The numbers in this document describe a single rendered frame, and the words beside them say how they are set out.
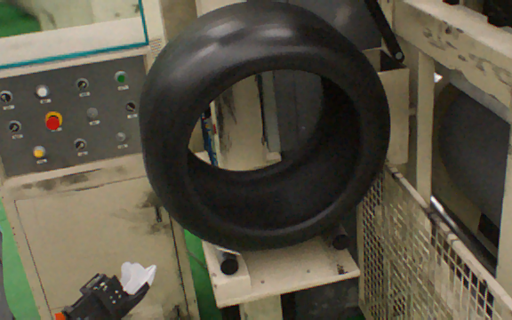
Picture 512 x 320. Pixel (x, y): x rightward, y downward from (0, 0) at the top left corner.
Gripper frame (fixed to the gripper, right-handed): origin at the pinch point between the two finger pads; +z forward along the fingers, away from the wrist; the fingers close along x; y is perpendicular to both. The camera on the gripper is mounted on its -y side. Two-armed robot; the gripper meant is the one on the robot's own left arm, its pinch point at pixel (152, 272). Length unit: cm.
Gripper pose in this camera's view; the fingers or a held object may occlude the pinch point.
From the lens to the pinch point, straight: 137.1
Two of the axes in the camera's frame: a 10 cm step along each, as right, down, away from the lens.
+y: -4.4, -8.5, -3.0
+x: -6.9, 1.1, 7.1
